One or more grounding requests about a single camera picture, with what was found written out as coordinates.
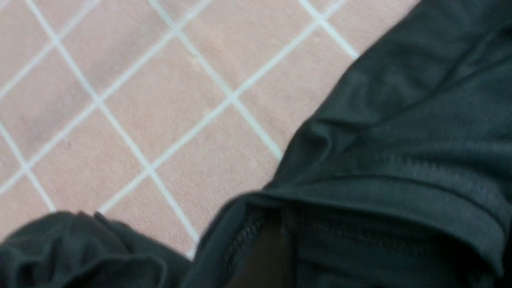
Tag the dark gray long-sleeved shirt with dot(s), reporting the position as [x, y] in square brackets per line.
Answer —
[400, 179]

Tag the pink checkered tablecloth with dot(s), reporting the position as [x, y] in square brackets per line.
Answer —
[156, 112]

